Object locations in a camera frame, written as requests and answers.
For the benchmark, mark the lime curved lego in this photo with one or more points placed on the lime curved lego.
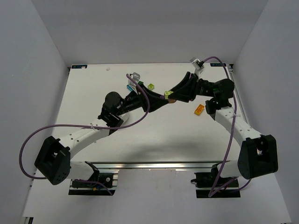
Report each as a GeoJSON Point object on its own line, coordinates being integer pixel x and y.
{"type": "Point", "coordinates": [167, 94]}

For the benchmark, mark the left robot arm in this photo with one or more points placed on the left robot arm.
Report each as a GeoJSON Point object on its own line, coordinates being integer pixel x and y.
{"type": "Point", "coordinates": [54, 158]}

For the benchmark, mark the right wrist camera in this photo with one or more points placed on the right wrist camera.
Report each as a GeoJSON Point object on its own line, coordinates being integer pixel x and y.
{"type": "Point", "coordinates": [198, 65]}

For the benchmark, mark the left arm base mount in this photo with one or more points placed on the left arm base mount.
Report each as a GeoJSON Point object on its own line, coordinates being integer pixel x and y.
{"type": "Point", "coordinates": [98, 182]}

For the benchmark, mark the left blue label sticker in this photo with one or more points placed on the left blue label sticker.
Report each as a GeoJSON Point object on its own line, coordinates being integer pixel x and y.
{"type": "Point", "coordinates": [81, 66]}

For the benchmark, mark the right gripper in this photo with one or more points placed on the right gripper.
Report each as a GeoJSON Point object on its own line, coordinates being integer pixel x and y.
{"type": "Point", "coordinates": [193, 86]}

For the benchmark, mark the orange long lego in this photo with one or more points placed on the orange long lego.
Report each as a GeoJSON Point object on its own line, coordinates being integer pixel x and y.
{"type": "Point", "coordinates": [199, 109]}

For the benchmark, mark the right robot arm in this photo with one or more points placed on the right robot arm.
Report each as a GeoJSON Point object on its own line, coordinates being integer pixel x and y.
{"type": "Point", "coordinates": [258, 154]}

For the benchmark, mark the right blue label sticker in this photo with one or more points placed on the right blue label sticker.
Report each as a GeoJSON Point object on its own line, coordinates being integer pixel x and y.
{"type": "Point", "coordinates": [218, 64]}

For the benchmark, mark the aluminium table rail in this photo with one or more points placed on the aluminium table rail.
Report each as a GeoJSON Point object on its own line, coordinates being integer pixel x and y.
{"type": "Point", "coordinates": [155, 165]}

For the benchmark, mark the blue label sticker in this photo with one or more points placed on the blue label sticker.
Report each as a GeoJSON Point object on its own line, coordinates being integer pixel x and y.
{"type": "Point", "coordinates": [218, 64]}
{"type": "Point", "coordinates": [81, 66]}

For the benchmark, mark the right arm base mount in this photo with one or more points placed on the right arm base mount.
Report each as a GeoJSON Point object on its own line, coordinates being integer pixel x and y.
{"type": "Point", "coordinates": [204, 181]}

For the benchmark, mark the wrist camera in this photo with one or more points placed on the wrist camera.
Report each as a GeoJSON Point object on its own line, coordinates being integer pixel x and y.
{"type": "Point", "coordinates": [198, 65]}
{"type": "Point", "coordinates": [134, 79]}

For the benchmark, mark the lime square lego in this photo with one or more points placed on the lime square lego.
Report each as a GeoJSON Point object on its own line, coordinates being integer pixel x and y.
{"type": "Point", "coordinates": [151, 87]}

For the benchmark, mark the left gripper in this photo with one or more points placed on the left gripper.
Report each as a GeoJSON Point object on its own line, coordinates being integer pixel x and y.
{"type": "Point", "coordinates": [142, 99]}

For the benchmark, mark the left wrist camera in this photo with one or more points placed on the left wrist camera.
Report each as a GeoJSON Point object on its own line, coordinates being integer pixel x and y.
{"type": "Point", "coordinates": [134, 79]}

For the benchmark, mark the white round divided container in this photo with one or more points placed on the white round divided container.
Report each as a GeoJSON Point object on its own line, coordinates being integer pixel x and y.
{"type": "Point", "coordinates": [125, 116]}

